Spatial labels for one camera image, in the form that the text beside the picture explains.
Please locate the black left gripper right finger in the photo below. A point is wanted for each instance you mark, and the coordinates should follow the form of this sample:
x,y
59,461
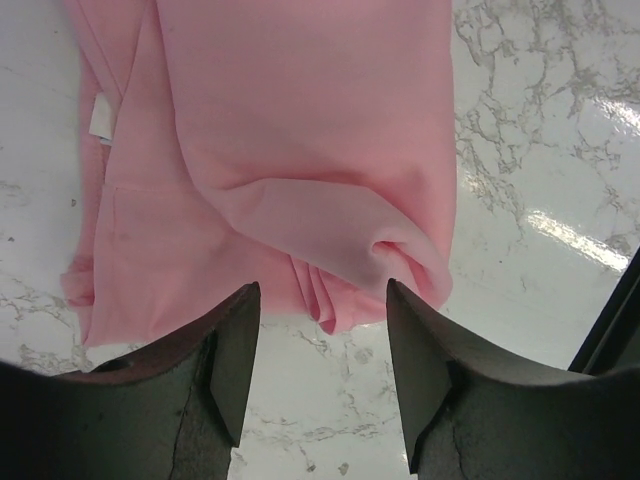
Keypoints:
x,y
471,409

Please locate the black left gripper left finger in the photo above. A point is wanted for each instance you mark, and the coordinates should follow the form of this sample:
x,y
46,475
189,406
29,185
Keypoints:
x,y
173,409

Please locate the pink t shirt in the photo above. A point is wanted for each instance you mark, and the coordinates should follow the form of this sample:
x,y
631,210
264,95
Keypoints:
x,y
307,146

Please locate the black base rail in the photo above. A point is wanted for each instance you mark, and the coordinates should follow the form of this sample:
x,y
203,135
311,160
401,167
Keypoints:
x,y
613,341

